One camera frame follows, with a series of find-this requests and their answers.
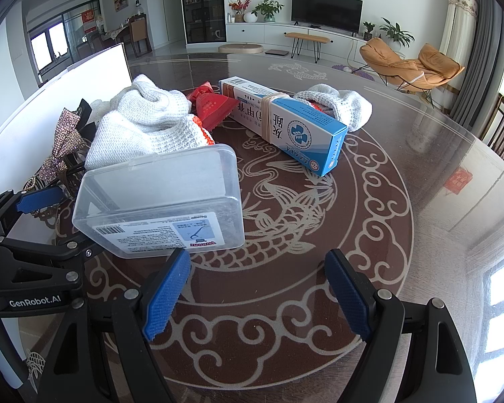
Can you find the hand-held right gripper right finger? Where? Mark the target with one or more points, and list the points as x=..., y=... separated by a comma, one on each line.
x=347, y=294

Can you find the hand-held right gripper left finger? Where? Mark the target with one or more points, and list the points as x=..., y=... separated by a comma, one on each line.
x=168, y=294

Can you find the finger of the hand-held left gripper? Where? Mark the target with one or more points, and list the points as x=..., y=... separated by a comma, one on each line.
x=33, y=256
x=40, y=199

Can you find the rhinestone bow hair clip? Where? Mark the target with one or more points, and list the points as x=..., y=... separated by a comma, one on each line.
x=65, y=142

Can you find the clear plastic box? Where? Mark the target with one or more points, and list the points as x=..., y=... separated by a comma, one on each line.
x=164, y=193

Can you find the white knit glove orange cuff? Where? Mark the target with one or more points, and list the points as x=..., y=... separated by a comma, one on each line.
x=348, y=107
x=143, y=121

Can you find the blue white medicine box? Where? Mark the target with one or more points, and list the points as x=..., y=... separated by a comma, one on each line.
x=294, y=121

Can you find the red snack packet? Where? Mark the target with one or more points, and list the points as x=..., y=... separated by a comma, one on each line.
x=212, y=107

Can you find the red door poster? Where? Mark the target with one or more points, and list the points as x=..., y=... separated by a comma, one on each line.
x=89, y=20

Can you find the brown upholstered dining chair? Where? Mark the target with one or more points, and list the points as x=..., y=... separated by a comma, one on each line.
x=138, y=33

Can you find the purple floor mat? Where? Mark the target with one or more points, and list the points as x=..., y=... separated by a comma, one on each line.
x=344, y=68

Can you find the orange lounge chair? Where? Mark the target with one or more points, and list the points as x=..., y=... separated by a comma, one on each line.
x=386, y=61

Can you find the beige round floor cushion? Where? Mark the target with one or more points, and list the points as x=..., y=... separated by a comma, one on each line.
x=240, y=48

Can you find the dark flat floor scale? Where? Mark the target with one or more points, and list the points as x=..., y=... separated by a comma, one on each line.
x=276, y=53

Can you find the black glass display cabinet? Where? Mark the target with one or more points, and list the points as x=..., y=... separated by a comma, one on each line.
x=203, y=8

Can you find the wooden bench hairpin legs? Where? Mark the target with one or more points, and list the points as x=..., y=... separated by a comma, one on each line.
x=306, y=37

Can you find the large leafy potted plant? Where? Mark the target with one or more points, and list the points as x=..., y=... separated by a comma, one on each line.
x=397, y=33

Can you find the small potted plant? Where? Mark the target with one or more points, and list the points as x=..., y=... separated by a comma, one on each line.
x=368, y=29

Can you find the grey curtain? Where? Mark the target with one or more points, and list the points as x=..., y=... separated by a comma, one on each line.
x=483, y=58

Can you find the white television cabinet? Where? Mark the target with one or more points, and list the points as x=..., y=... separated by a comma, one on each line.
x=260, y=33

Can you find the red flowers in vase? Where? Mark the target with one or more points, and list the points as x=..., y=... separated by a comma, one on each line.
x=238, y=8

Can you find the white round vase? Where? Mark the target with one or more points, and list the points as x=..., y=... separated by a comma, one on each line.
x=250, y=17

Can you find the black television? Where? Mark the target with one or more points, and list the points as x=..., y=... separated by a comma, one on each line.
x=326, y=10

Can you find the white sheer curtain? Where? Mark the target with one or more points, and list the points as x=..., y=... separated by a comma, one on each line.
x=455, y=25

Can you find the green potted plant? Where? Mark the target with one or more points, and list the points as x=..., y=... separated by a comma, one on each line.
x=269, y=8

